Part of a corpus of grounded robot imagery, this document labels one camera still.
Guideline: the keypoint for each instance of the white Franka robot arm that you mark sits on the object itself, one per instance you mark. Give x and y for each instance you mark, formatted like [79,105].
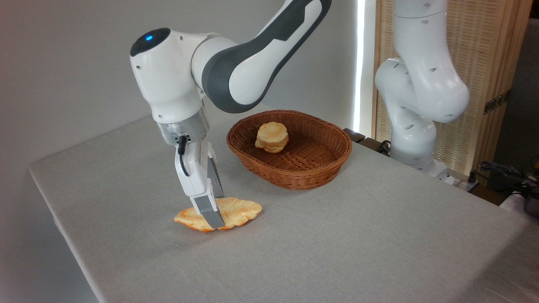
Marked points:
[168,75]

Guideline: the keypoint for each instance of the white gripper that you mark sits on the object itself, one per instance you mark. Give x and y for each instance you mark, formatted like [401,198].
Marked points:
[197,172]

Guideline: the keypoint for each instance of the grey tablecloth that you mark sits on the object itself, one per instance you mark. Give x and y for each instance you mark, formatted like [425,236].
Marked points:
[337,244]

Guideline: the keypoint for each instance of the black screen hinge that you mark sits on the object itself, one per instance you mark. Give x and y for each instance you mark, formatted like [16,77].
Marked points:
[496,102]

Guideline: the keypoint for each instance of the round bread bun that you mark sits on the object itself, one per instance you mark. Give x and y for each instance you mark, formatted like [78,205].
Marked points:
[273,136]

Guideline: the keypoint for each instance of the leaf-shaped bread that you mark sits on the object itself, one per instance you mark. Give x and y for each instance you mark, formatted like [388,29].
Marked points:
[240,210]

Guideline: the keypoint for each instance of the wooden rattan screen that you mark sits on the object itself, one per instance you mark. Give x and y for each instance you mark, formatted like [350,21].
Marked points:
[480,42]

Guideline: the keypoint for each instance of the brown wicker basket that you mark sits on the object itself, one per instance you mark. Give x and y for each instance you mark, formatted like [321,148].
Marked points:
[294,172]

